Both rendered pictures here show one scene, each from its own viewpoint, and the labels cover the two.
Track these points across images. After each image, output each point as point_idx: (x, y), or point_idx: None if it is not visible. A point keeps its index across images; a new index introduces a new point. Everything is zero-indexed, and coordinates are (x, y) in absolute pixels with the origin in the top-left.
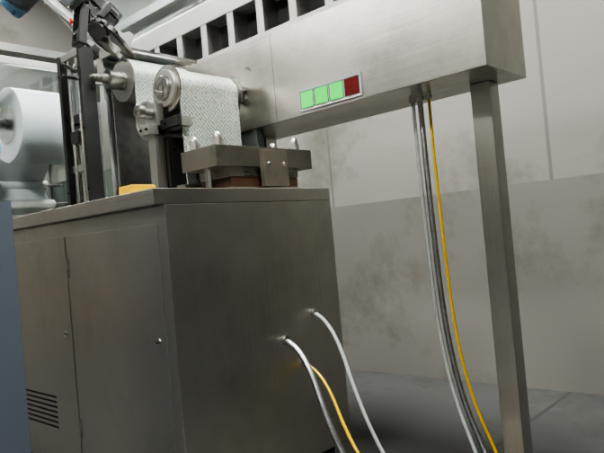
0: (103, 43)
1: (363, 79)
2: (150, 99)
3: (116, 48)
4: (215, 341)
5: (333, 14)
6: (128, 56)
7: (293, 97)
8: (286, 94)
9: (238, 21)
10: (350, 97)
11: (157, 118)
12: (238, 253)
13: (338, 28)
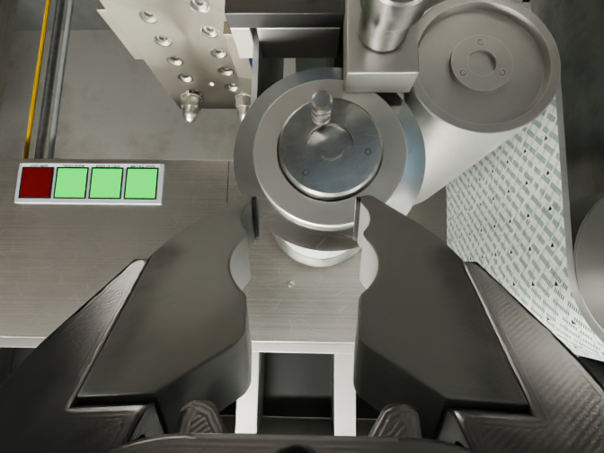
0: (429, 348)
1: (15, 189)
2: (519, 191)
3: (365, 284)
4: None
5: (51, 323)
6: (242, 195)
7: (179, 196)
8: (196, 205)
9: (333, 407)
10: (42, 164)
11: (345, 13)
12: None
13: (45, 293)
